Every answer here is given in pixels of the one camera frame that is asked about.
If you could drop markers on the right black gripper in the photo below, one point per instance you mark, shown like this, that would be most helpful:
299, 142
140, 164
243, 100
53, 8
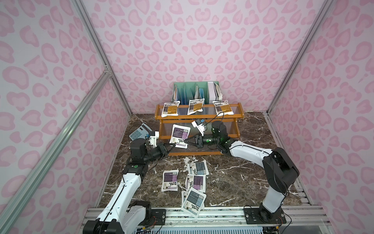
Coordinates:
199, 141

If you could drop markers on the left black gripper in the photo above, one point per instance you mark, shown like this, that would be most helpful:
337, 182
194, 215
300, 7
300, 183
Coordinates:
163, 148

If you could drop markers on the purple label coffee bag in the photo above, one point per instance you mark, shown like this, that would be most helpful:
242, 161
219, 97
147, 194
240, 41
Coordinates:
169, 181
198, 182
178, 135

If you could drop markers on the blue-grey label coffee bag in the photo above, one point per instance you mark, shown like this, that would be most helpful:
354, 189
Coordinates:
194, 202
198, 168

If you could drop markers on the yellow label coffee bag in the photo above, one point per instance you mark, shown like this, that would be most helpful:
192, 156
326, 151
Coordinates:
222, 108
195, 105

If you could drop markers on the white coffee bag face down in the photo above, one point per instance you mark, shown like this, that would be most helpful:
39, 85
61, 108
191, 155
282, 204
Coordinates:
170, 109

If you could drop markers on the blue-grey label coffee bag front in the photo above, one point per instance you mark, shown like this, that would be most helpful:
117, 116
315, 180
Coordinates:
194, 202

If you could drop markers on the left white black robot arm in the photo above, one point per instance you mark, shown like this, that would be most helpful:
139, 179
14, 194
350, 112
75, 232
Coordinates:
121, 215

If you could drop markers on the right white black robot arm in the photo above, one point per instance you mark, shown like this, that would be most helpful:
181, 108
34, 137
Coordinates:
279, 169

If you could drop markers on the light blue calculator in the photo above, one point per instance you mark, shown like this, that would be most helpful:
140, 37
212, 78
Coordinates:
142, 131

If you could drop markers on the green file organizer with folders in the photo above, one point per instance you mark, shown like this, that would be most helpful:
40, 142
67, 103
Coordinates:
186, 91

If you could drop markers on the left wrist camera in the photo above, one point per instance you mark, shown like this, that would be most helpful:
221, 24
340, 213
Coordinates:
153, 137

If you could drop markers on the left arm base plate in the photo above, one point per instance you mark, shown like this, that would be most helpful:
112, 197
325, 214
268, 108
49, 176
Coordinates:
155, 215

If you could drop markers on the aluminium front rail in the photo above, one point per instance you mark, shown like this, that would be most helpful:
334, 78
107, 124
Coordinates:
231, 220

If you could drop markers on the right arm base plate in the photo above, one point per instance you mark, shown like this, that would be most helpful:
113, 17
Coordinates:
261, 216

